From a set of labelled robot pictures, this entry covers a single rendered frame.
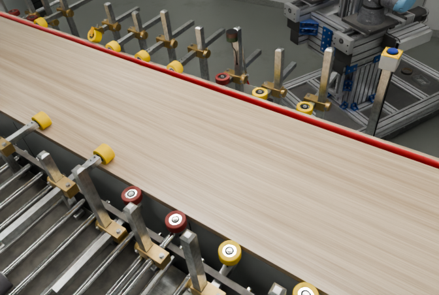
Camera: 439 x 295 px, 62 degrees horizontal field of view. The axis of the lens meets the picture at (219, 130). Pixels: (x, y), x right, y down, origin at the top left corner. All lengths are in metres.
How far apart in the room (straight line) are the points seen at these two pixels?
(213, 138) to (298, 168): 0.41
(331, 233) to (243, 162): 0.46
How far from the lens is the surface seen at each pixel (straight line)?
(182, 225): 1.38
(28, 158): 1.97
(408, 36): 2.41
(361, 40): 2.26
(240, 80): 2.08
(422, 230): 1.47
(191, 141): 1.66
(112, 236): 1.53
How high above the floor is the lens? 2.05
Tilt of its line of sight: 43 degrees down
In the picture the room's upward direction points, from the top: 6 degrees counter-clockwise
